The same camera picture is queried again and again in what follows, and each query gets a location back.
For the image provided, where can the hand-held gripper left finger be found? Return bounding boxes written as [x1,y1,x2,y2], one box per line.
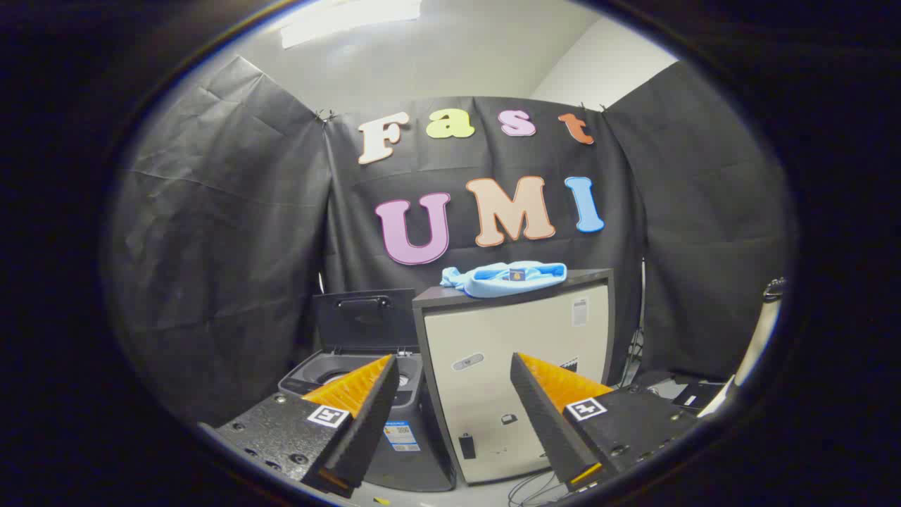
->
[199,354,401,499]

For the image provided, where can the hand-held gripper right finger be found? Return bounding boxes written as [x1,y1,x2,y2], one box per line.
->
[510,352,702,494]

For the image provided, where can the grey washing machine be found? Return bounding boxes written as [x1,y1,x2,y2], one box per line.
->
[279,351,457,492]

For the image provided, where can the light blue garment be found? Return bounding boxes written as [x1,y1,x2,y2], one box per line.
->
[441,261,568,299]

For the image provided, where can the white cabinet with grey top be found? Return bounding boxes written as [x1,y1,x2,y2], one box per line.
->
[412,268,615,485]

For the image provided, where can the black backdrop cloth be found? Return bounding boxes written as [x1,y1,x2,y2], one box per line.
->
[106,56,793,423]

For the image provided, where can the cables on floor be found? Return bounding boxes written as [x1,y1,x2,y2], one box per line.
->
[508,470,572,507]

